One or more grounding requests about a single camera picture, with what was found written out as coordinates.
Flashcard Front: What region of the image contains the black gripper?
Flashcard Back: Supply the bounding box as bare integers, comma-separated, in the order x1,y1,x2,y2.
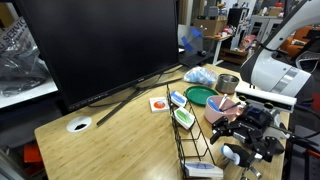
209,106,286,164

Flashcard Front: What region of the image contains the pink bowl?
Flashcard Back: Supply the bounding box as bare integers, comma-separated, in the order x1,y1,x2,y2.
204,95,239,125

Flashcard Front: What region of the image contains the blue and white utensil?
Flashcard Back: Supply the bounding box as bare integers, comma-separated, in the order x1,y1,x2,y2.
207,98,221,113

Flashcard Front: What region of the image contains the white card with blue print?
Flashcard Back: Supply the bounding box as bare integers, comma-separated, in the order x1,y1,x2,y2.
169,89,188,108
184,161,223,172

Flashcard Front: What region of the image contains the silver metal can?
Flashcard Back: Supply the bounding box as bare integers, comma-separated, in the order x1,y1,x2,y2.
215,73,241,95

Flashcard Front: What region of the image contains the green plate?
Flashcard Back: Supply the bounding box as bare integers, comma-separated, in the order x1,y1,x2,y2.
184,85,219,107

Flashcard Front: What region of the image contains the white card with green print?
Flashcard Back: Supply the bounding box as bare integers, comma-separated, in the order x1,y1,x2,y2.
173,106,196,130

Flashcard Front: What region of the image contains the blue printed plastic bag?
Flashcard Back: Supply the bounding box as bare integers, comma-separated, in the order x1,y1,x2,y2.
182,65,218,86

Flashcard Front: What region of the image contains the low wooden shelf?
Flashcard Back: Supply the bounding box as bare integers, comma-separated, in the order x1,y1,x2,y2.
219,47,248,65

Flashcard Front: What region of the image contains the white card with orange print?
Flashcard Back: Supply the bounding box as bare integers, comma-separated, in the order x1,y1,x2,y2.
148,96,170,113

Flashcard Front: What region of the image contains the white desk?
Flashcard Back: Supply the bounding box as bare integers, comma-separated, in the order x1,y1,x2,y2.
203,33,234,66

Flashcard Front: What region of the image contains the black keyboard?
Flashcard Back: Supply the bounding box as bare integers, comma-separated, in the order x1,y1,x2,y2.
179,51,215,69

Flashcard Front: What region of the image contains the colourful snack bag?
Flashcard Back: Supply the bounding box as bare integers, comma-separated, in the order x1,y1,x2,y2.
240,34,258,51

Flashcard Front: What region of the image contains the black mesh office chair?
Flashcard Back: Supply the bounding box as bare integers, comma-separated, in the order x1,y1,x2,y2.
269,46,320,76

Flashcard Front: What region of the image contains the orange sofa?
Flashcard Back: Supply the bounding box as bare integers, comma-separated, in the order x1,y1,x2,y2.
279,25,314,58

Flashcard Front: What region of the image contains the grey white cabinet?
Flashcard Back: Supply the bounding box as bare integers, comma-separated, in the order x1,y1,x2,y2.
248,14,284,51

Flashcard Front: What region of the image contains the clear panel with blue tape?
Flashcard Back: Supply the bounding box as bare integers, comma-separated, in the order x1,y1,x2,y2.
178,24,205,56

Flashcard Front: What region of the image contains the cardboard box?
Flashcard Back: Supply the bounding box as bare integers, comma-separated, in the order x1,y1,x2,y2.
193,18,228,37

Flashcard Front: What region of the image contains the black monitor stand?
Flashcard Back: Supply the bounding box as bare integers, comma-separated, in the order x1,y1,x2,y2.
95,77,184,127

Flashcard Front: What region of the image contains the black cabinet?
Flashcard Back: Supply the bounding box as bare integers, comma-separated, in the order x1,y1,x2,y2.
226,7,250,29

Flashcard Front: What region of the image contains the large black monitor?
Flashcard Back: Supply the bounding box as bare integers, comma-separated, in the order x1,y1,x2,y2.
13,0,181,113

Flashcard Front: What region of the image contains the orange box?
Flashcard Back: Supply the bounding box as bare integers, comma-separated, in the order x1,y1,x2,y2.
22,142,44,164

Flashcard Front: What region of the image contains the white shelf board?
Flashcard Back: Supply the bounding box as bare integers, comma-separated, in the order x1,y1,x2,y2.
0,78,59,109

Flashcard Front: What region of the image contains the black plastic bag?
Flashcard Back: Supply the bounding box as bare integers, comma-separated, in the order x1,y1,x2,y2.
0,16,51,98

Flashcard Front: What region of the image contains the silver metal cup with handle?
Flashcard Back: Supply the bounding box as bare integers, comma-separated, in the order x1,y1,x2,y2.
215,143,263,180

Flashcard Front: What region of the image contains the black utensil handle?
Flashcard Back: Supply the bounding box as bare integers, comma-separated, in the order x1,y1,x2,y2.
219,100,242,113

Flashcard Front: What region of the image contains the white utensil handle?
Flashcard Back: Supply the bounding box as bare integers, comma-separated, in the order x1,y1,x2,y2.
218,93,229,109

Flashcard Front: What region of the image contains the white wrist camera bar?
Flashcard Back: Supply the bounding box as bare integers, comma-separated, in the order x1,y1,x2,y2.
234,87,298,114

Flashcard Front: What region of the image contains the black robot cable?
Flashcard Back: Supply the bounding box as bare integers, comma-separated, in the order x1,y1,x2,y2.
269,103,320,148

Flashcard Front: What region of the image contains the black wire rack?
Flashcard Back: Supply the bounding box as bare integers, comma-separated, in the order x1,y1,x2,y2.
165,83,218,179

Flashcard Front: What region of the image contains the white round cable grommet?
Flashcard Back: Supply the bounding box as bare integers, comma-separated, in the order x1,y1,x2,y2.
65,115,93,133

